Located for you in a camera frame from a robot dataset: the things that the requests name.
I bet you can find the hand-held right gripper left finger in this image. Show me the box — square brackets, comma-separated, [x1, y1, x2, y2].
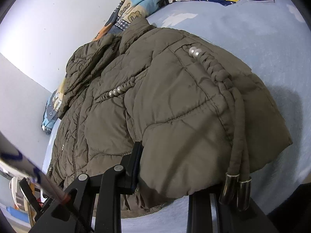
[31, 141, 142, 233]

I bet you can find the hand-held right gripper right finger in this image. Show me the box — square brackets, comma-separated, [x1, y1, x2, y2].
[186, 190, 280, 233]

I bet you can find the olive hooded puffer jacket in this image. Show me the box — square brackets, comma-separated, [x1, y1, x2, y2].
[47, 17, 293, 220]

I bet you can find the patchwork cartoon quilt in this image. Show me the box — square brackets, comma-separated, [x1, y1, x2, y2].
[40, 0, 185, 135]

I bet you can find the light blue cloud bed sheet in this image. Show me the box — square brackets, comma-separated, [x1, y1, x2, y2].
[42, 0, 311, 233]

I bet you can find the white blue printed strap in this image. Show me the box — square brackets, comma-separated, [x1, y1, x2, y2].
[0, 131, 71, 204]

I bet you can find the black strap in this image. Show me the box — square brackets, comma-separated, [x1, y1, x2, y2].
[18, 177, 43, 222]

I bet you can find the white plastic frame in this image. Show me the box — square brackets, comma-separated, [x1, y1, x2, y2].
[9, 177, 25, 210]

